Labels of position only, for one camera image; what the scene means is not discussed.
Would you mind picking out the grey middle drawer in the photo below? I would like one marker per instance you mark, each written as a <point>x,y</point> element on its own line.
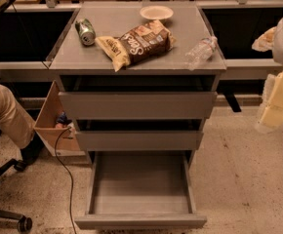
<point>131,135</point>

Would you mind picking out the green soda can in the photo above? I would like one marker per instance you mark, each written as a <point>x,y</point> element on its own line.
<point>86,32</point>

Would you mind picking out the clear plastic water bottle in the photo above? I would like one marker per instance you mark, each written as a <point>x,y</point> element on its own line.
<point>201,52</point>

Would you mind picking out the grey drawer cabinet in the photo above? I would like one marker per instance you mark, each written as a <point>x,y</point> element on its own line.
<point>187,25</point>

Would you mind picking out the person leg in beige trousers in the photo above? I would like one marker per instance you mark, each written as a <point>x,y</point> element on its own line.
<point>15,122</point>

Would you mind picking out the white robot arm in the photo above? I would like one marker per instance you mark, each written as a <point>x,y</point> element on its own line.
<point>277,50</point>

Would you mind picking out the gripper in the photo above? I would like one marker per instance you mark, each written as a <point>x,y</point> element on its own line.
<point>273,114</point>

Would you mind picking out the black shoe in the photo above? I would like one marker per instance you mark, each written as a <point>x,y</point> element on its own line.
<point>32,151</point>

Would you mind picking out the grey top drawer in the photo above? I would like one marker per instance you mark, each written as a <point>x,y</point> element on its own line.
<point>138,97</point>

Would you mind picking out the cardboard box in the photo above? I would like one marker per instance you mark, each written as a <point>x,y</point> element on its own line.
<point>58,140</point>

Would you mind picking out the white paper bowl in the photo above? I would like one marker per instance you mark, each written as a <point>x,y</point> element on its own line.
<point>156,12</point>

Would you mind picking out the brown and yellow chip bag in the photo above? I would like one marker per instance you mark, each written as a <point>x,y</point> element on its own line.
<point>140,43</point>

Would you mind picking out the grey open bottom drawer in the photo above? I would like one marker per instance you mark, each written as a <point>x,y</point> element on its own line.
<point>140,190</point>

